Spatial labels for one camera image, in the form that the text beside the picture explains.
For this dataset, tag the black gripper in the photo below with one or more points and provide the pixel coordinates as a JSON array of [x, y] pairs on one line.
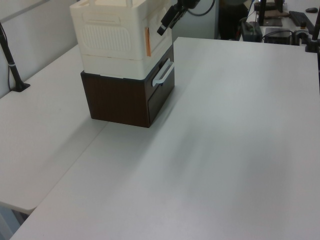
[[188, 3]]

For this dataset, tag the cream cabinet door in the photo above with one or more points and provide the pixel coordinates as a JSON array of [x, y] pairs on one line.
[[156, 42]]

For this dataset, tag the cream plastic cabinet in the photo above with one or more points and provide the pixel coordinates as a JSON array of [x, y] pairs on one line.
[[107, 37]]

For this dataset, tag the grey partition panel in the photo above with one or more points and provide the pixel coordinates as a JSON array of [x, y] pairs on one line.
[[197, 25]]

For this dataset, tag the green and black device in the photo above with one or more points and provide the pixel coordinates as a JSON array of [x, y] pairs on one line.
[[252, 31]]

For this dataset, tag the thin black stand pole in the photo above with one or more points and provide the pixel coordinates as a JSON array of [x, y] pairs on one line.
[[262, 12]]

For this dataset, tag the dark brown wooden drawer box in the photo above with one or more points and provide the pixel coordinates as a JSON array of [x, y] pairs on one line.
[[117, 100]]

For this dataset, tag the black desk mat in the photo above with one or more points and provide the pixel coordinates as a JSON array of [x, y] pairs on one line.
[[273, 23]]

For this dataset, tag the brown flat object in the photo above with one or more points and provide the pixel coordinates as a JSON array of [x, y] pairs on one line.
[[276, 13]]

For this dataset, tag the black electronics box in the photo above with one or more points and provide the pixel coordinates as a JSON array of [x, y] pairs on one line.
[[277, 36]]

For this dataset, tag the black keyboard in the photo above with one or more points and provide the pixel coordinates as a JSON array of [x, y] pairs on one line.
[[301, 18]]

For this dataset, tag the grey clamp with black knob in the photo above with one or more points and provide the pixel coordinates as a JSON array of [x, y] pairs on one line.
[[301, 31]]

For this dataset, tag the black computer mouse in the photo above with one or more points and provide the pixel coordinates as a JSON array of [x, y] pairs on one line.
[[311, 10]]

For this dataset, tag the black clamp pole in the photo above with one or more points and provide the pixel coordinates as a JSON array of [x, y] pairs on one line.
[[313, 37]]

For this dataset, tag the black camera pole with base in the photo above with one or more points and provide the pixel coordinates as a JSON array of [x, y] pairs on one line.
[[11, 65]]

